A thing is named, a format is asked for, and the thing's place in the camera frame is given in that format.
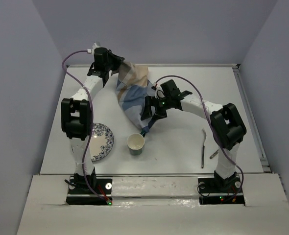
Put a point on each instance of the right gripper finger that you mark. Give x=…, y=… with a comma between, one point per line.
x=148, y=104
x=157, y=116

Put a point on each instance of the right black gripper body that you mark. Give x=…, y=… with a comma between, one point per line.
x=161, y=105

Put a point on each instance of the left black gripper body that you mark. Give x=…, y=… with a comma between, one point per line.
x=107, y=66

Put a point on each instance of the blue beige checked cloth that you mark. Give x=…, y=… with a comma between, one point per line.
x=133, y=85

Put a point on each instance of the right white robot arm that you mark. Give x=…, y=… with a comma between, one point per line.
x=224, y=121

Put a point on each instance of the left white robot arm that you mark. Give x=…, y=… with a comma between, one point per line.
x=77, y=114

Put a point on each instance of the green white ceramic mug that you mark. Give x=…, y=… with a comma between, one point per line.
x=135, y=144

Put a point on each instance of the silver fork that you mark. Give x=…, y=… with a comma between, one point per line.
x=203, y=148

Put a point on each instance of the blue floral ceramic plate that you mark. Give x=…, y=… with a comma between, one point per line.
x=101, y=143

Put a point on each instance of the silver table knife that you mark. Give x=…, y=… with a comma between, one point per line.
x=214, y=154

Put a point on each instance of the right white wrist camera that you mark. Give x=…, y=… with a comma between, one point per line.
x=158, y=91

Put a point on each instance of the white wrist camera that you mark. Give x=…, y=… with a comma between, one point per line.
x=158, y=91
x=95, y=46

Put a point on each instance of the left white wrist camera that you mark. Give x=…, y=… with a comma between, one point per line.
x=95, y=46

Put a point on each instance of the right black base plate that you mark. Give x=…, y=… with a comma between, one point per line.
x=210, y=195

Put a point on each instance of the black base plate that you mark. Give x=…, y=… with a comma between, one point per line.
x=81, y=195
x=210, y=195

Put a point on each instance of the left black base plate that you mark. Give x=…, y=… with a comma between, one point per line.
x=81, y=195

